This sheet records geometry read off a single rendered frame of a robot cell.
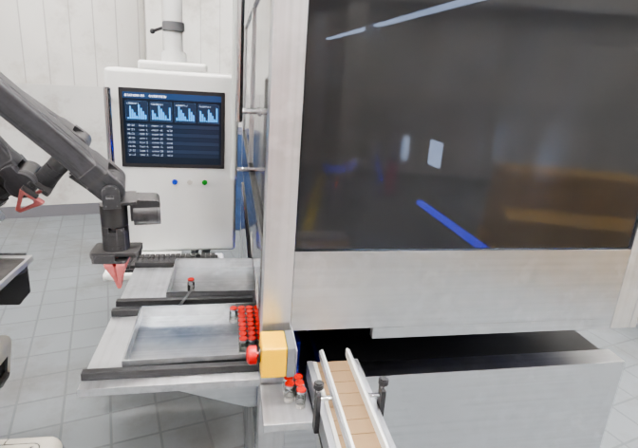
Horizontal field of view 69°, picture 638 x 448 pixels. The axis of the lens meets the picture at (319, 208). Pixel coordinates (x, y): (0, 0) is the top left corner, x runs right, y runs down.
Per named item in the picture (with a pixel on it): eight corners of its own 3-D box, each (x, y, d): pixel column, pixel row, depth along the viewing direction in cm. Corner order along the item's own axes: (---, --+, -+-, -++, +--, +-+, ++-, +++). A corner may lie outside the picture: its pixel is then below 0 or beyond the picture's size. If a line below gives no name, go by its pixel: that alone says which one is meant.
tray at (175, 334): (260, 312, 139) (260, 302, 138) (268, 364, 115) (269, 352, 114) (140, 316, 132) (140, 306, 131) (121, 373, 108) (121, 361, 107)
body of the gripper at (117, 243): (138, 260, 104) (136, 229, 101) (89, 261, 102) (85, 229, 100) (143, 249, 110) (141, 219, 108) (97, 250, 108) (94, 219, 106)
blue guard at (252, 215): (242, 163, 293) (243, 134, 288) (262, 325, 111) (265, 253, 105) (241, 163, 293) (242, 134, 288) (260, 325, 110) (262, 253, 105)
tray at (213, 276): (271, 266, 172) (271, 257, 171) (277, 299, 148) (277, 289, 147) (176, 267, 165) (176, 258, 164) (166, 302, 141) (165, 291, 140)
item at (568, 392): (374, 296, 346) (386, 182, 321) (556, 591, 152) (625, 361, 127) (238, 300, 327) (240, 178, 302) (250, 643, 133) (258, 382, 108)
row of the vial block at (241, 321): (244, 319, 134) (245, 305, 133) (247, 355, 118) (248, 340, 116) (236, 319, 134) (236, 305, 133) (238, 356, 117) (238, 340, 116)
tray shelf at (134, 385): (270, 266, 177) (270, 261, 177) (292, 383, 111) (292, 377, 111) (137, 267, 168) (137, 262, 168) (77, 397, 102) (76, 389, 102)
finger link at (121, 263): (127, 293, 105) (124, 255, 103) (93, 294, 104) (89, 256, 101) (133, 280, 112) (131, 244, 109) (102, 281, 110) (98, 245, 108)
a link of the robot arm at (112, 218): (100, 196, 103) (97, 203, 98) (133, 195, 106) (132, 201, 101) (102, 225, 105) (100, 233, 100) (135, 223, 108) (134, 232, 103)
